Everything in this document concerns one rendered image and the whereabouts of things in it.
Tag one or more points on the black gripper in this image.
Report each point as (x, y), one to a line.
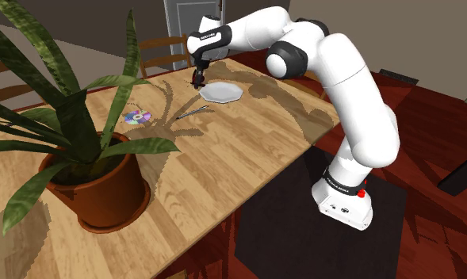
(200, 65)

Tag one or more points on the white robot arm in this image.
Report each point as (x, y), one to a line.
(356, 116)

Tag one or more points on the white octagonal plate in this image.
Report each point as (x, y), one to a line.
(221, 92)

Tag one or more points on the wooden slat-back chair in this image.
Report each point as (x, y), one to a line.
(163, 43)
(1, 92)

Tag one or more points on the grey panelled door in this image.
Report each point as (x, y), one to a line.
(183, 23)

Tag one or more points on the dark slim pen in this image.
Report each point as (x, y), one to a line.
(192, 112)

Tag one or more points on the shiny compact disc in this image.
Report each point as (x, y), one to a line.
(137, 117)

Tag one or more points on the wooden table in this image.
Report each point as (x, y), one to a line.
(225, 154)

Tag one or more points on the green plant in brown pot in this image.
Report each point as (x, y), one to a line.
(101, 193)

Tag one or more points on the black furniture block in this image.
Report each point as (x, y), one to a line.
(463, 174)

